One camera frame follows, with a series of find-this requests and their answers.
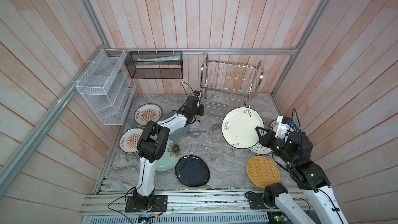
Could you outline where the dark blue oval plate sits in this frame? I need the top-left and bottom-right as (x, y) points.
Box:
(175, 155), (210, 187)

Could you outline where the mint plate with flower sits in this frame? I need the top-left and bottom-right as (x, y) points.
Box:
(156, 140), (181, 172)

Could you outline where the aluminium frame rail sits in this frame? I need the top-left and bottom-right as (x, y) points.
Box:
(122, 48), (298, 56)

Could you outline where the cream plate with red berries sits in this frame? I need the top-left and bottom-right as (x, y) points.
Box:
(221, 107), (264, 149)

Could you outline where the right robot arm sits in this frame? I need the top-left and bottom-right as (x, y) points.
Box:
(256, 127), (348, 224)

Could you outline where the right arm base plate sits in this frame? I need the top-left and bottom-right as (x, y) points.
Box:
(245, 191), (276, 209)

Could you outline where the chrome dish rack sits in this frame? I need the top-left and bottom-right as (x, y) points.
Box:
(200, 54), (264, 109)

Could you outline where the orange sunburst plate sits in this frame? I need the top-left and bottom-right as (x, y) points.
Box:
(134, 104), (162, 125)
(119, 128), (143, 153)

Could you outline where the white plate black outline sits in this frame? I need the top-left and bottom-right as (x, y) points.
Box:
(249, 143), (272, 155)

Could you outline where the yellow woven plate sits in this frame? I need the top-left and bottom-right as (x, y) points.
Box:
(246, 156), (280, 189)

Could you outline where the white plate dark lettered rim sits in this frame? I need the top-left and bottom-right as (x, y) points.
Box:
(270, 120), (279, 133)

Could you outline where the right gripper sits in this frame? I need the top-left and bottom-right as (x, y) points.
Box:
(255, 125), (292, 167)

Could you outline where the white wire shelf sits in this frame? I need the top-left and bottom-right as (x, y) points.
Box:
(76, 49), (136, 125)

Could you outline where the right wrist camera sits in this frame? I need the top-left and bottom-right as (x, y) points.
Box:
(275, 116), (300, 141)

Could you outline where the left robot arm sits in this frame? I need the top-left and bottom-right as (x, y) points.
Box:
(133, 91), (204, 211)

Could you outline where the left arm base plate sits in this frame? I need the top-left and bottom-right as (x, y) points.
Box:
(125, 195), (168, 213)

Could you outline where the black mesh basket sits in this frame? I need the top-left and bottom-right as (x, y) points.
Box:
(124, 51), (183, 79)

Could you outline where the grey-green plate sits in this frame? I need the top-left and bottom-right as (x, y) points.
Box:
(159, 112), (191, 140)

